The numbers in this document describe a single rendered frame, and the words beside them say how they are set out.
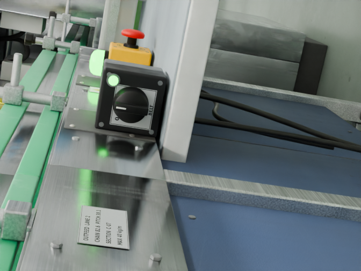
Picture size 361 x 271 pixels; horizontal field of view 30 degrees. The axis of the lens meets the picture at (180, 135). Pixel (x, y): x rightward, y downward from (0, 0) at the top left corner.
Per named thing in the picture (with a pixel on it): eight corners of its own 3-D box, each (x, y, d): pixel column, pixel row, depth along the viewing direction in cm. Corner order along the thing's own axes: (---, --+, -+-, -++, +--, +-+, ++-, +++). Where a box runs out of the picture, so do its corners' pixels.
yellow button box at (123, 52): (145, 86, 120) (103, 80, 119) (152, 45, 118) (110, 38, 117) (147, 94, 113) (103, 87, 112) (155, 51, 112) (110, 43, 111)
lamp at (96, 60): (105, 74, 118) (87, 71, 117) (109, 49, 117) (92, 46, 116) (105, 79, 113) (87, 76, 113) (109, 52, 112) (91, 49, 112)
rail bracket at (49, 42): (72, 91, 160) (20, 83, 159) (83, 21, 156) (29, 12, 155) (72, 94, 157) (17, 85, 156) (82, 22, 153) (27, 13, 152)
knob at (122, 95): (145, 123, 85) (146, 130, 82) (109, 118, 85) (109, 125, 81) (151, 89, 84) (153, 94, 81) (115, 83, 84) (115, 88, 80)
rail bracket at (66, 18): (113, 58, 224) (45, 47, 221) (121, 8, 220) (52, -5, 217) (113, 61, 220) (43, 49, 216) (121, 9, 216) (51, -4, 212)
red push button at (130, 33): (118, 45, 116) (121, 26, 116) (141, 50, 117) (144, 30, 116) (118, 49, 112) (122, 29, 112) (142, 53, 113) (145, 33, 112)
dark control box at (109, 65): (155, 124, 94) (95, 114, 93) (165, 68, 92) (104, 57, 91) (159, 140, 86) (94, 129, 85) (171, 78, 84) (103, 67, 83)
